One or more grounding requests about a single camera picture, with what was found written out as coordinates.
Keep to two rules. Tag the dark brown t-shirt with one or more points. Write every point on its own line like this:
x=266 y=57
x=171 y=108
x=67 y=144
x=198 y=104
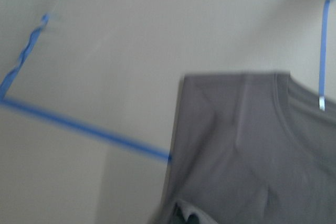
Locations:
x=250 y=148

